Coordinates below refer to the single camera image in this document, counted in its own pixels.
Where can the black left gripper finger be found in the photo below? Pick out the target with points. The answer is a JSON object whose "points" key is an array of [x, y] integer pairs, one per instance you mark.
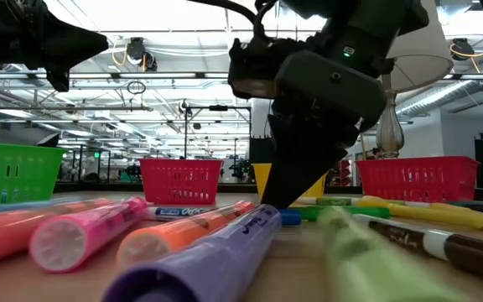
{"points": [[74, 46]]}

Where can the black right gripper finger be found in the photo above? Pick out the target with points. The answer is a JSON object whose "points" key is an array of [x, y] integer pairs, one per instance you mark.
{"points": [[296, 168]]}

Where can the green dry-erase marker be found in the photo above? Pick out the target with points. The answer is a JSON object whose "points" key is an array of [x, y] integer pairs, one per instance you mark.
{"points": [[350, 213], [333, 201]]}

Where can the red plastic basket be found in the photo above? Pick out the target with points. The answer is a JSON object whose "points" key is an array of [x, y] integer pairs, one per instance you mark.
{"points": [[417, 163], [180, 165]]}

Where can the light green highlighter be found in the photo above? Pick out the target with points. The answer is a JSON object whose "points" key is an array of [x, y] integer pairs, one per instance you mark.
{"points": [[371, 260]]}

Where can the green plastic basket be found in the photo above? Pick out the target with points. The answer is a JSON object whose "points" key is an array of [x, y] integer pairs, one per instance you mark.
{"points": [[36, 159]]}

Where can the purple highlighter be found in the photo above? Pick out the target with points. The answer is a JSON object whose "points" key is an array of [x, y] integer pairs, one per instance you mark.
{"points": [[208, 260]]}

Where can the blue dry-erase marker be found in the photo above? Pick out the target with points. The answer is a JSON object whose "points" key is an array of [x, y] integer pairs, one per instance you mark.
{"points": [[174, 211]]}

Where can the black cap fine marker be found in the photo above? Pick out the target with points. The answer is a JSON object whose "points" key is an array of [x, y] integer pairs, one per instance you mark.
{"points": [[476, 207]]}

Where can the pink highlighter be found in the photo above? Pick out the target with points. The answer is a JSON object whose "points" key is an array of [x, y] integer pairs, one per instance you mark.
{"points": [[78, 235]]}

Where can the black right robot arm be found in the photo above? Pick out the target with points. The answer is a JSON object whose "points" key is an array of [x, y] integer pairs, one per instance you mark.
{"points": [[371, 21]]}

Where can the yellow plastic basket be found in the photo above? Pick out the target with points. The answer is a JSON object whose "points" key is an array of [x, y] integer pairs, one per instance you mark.
{"points": [[260, 176]]}

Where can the black background monitor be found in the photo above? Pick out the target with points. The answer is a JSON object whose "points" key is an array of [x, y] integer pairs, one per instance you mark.
{"points": [[260, 151]]}

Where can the red storage bin rack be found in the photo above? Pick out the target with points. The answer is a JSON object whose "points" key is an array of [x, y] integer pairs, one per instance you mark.
{"points": [[344, 168]]}

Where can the white shade table lamp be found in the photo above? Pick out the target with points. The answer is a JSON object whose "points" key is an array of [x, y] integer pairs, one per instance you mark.
{"points": [[417, 54]]}

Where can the black background gantry frame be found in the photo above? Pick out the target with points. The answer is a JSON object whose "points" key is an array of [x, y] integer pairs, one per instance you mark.
{"points": [[218, 107]]}

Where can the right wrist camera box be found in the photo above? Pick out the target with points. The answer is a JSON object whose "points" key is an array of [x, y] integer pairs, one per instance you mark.
{"points": [[333, 88]]}

